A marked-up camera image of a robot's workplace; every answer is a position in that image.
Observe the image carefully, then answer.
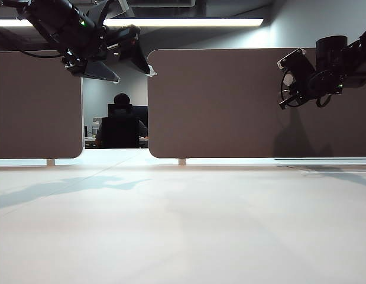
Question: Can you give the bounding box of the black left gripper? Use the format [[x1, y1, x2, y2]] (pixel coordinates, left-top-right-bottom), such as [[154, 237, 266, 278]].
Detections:
[[60, 18, 158, 85]]

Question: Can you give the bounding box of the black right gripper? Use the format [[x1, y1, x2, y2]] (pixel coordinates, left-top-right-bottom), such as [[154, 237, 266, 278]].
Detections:
[[277, 48, 348, 110]]

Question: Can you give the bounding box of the seated person with dark hair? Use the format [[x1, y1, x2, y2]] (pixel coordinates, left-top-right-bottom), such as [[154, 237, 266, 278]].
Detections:
[[94, 92, 150, 149]]

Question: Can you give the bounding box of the black computer monitor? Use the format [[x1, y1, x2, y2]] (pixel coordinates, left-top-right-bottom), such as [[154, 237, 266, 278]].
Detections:
[[131, 105, 149, 128]]

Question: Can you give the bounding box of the black office chair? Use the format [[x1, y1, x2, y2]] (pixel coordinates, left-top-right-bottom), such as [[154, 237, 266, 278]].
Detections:
[[101, 103, 141, 150]]

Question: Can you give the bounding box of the long ceiling light strip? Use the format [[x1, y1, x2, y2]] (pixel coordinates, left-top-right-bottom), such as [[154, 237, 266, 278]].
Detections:
[[0, 18, 265, 28]]

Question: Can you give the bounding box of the wide brown desk partition panel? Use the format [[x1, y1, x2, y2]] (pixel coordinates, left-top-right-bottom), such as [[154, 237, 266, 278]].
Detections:
[[147, 47, 366, 159]]

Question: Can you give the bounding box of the narrow brown desk partition panel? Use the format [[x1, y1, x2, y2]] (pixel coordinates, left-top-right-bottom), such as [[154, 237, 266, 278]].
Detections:
[[0, 50, 84, 160]]

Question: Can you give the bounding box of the black right gripper cable loop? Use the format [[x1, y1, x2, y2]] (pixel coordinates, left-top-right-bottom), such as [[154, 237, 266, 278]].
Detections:
[[316, 92, 333, 108]]

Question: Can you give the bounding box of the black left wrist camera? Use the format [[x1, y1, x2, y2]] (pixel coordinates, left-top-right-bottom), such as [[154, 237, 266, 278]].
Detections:
[[106, 24, 141, 49]]

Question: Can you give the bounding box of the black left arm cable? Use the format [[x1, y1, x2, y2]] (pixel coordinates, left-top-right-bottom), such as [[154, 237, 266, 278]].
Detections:
[[19, 49, 64, 59]]

